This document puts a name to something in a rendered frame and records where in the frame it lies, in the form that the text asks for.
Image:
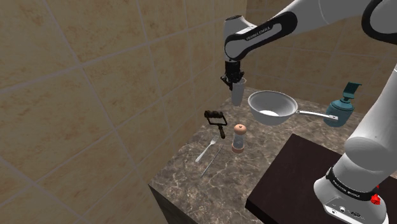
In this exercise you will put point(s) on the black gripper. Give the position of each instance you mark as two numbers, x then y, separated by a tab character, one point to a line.
232	69

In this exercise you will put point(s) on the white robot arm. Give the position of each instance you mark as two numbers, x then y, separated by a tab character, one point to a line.
366	145

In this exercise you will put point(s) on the grey tall cup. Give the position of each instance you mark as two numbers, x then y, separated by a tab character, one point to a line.
238	93

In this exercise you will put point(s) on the pepper mill with orange top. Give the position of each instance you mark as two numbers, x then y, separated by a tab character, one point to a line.
239	139

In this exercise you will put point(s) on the silver fork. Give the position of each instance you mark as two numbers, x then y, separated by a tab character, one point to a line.
206	149

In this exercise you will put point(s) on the thin silver knife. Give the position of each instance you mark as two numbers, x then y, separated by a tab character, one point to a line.
211	161

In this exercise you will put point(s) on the teal soap dispenser bottle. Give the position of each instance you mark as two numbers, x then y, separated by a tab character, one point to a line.
338	110

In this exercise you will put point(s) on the dark robot stand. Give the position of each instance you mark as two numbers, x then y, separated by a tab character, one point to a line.
294	183

